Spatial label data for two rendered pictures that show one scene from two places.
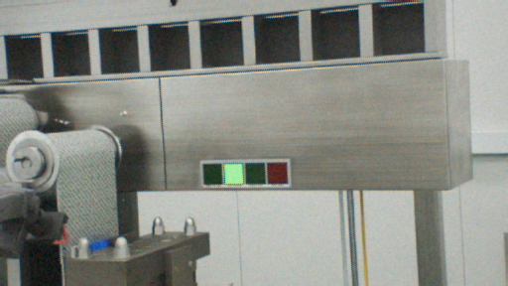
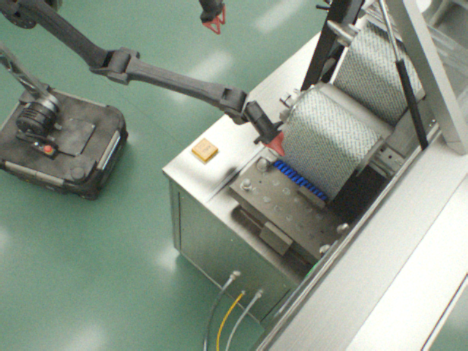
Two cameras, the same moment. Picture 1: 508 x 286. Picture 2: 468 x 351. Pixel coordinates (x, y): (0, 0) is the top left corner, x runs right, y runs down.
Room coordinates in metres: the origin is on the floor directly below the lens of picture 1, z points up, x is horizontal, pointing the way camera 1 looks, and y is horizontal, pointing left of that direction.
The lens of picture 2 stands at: (2.10, -0.34, 2.27)
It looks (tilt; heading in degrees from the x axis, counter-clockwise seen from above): 62 degrees down; 96
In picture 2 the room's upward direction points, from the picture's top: 12 degrees clockwise
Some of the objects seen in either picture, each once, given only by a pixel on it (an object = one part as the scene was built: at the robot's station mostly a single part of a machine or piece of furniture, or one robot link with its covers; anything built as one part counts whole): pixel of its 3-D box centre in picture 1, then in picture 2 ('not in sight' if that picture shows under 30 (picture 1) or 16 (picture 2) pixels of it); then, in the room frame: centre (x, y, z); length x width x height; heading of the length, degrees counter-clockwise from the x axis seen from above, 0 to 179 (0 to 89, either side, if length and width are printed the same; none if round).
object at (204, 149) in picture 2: not in sight; (204, 149); (1.90, 0.47, 0.91); 0.07 x 0.07 x 0.02; 65
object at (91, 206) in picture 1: (89, 216); (310, 165); (2.26, 0.41, 1.10); 0.23 x 0.01 x 0.18; 155
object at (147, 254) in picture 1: (143, 256); (291, 212); (2.25, 0.29, 1.00); 0.40 x 0.16 x 0.06; 155
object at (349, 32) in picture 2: not in sight; (351, 37); (2.26, 0.75, 1.33); 0.06 x 0.06 x 0.06; 65
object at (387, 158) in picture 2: not in sight; (390, 159); (2.45, 0.39, 1.28); 0.06 x 0.05 x 0.02; 155
